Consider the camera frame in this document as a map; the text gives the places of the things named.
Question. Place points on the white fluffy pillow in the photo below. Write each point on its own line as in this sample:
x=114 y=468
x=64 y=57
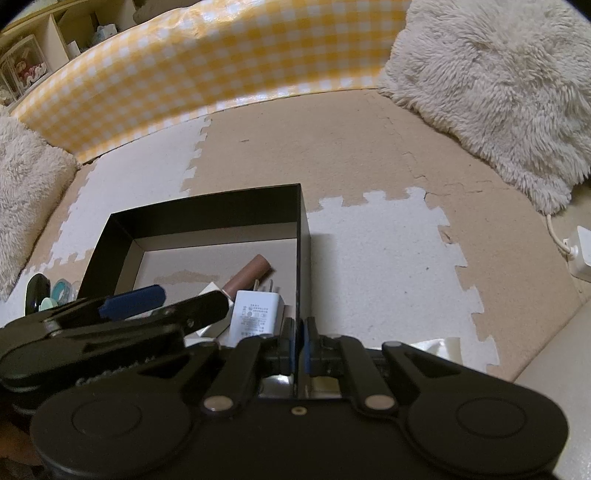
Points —
x=498 y=92
x=27 y=184

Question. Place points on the wooden shelf unit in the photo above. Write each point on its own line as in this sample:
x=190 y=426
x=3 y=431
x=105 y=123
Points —
x=51 y=27

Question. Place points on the green round compact mirror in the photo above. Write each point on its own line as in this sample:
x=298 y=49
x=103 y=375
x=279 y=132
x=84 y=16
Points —
x=60 y=290

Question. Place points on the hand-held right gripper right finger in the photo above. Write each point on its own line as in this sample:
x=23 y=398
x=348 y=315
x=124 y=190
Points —
x=308 y=346

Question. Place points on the tissue box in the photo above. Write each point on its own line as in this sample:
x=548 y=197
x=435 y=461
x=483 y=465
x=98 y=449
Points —
x=102 y=36

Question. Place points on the white charger plug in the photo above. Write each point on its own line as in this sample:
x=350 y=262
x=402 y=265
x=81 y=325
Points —
x=256 y=314

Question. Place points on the clear doll display case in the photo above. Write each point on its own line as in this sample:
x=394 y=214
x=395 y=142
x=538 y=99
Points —
x=21 y=69

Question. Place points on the black box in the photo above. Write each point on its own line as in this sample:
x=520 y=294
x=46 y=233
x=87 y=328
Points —
x=207 y=203

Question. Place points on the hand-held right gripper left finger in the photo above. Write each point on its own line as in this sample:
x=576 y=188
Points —
x=292 y=344

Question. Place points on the black oval case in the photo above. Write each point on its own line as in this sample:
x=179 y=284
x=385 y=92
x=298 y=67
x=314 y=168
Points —
x=37 y=293

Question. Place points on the yellow checkered bed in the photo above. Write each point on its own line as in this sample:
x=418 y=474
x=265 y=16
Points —
x=207 y=69

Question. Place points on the shiny cream paper strip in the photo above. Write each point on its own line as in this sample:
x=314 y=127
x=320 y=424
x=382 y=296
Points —
x=436 y=348

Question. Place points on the brown lipstick tube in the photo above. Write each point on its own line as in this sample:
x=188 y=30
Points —
x=247 y=274

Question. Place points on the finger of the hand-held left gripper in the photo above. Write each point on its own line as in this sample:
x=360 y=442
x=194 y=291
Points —
x=134 y=302
x=198 y=311

